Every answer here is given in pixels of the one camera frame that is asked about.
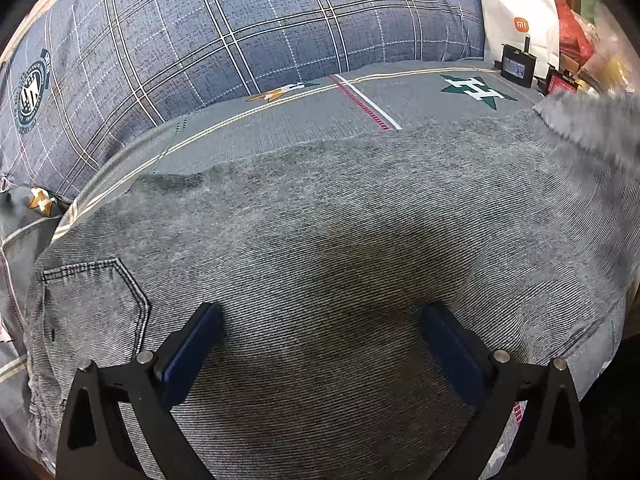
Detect grey star print pillow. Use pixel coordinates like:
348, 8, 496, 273
0, 177, 76, 346

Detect small red black box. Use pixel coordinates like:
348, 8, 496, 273
542, 65, 581, 96

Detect clear plastic bag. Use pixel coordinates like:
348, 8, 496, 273
575, 5, 640, 96

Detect white paper bag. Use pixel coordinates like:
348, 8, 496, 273
477, 0, 561, 78

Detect red plastic bag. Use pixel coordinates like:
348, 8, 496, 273
552, 0, 601, 68

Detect grey star print bed sheet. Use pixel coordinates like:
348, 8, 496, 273
0, 57, 626, 480

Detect blue plaid quilt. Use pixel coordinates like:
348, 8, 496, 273
0, 0, 486, 201

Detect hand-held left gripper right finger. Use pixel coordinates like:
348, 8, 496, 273
421, 302, 587, 480

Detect grey denim pants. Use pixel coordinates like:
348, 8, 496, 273
25, 92, 640, 480

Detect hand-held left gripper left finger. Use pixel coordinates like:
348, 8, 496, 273
56, 302, 223, 480

